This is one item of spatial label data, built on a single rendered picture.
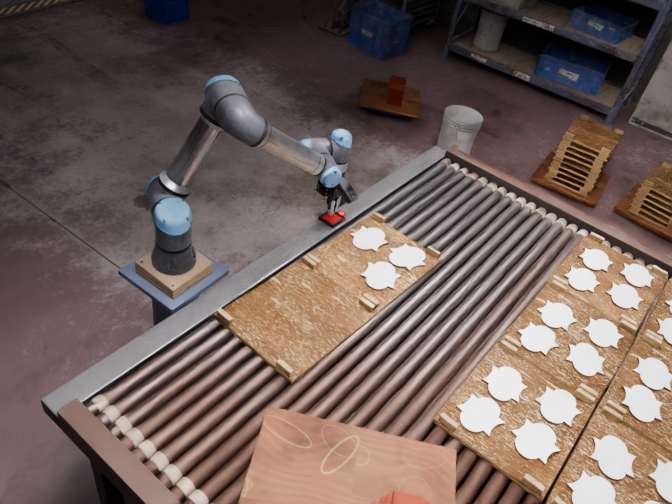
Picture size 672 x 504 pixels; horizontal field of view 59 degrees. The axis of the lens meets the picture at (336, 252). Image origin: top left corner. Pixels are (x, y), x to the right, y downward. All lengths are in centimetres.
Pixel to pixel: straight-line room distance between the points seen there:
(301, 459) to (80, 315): 195
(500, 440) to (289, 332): 70
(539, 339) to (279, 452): 101
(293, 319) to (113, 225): 201
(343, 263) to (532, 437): 86
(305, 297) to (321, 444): 62
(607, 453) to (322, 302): 96
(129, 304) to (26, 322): 48
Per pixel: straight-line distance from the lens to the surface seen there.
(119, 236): 368
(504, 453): 182
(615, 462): 196
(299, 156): 194
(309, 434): 158
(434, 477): 159
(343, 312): 199
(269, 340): 188
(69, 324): 324
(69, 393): 183
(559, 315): 226
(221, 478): 164
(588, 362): 216
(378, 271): 215
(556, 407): 198
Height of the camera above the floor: 238
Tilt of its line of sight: 41 degrees down
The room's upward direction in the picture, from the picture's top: 11 degrees clockwise
